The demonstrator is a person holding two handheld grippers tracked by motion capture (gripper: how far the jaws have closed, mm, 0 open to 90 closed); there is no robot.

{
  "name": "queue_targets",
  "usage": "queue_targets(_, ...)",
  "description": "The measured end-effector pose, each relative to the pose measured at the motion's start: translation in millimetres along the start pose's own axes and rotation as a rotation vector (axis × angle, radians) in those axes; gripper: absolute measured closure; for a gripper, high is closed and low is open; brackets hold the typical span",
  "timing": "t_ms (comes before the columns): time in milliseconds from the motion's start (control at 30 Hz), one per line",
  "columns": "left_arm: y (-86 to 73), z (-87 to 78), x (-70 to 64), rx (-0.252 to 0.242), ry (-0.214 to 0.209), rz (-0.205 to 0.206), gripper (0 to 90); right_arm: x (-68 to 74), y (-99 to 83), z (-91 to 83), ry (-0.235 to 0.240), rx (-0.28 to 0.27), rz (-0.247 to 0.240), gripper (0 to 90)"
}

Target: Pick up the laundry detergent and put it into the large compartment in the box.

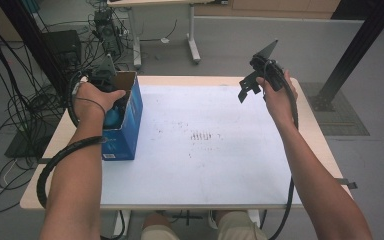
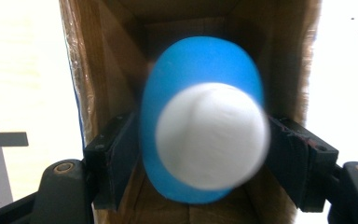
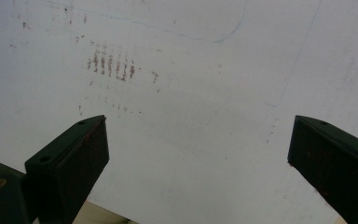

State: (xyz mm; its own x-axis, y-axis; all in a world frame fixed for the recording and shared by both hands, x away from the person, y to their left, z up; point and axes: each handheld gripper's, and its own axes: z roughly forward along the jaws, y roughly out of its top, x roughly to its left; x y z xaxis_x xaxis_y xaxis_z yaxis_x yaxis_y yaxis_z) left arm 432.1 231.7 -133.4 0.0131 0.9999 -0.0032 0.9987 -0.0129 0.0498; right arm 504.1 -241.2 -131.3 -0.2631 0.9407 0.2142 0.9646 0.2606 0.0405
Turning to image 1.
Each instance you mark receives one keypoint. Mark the white table mat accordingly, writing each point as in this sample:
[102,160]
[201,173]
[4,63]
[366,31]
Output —
[196,166]

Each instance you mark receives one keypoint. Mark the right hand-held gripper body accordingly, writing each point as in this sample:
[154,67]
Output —
[270,75]

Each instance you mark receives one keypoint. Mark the blue cardboard box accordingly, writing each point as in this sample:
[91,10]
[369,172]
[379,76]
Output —
[126,140]

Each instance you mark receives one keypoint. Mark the black metal post with base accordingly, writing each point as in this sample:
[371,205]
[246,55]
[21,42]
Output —
[353,53]

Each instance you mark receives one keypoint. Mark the black equipment box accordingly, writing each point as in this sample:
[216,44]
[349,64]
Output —
[63,46]

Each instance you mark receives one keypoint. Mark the white-legged desk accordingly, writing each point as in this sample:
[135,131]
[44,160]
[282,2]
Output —
[193,40]

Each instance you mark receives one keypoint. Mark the black tape tab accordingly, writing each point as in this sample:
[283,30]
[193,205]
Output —
[346,183]

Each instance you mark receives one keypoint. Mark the grey floor mat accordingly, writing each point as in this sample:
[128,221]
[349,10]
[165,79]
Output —
[346,120]

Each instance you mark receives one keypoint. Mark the person's left leg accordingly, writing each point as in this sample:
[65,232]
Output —
[160,228]

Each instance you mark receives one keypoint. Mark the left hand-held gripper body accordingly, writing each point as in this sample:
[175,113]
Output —
[105,75]

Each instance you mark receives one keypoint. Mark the person's leg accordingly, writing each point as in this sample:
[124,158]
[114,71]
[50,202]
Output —
[238,226]
[160,228]

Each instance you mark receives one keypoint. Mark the person's left hand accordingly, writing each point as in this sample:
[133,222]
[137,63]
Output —
[90,103]

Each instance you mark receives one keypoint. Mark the person's right hand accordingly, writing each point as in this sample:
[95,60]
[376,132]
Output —
[280,103]

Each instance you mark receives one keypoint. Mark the person's right leg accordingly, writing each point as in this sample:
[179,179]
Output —
[238,226]

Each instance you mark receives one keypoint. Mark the thin black wrist band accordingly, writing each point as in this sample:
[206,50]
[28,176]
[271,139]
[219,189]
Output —
[95,104]

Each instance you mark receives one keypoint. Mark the light blue plastic bottle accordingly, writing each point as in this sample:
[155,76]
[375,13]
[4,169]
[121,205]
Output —
[111,118]

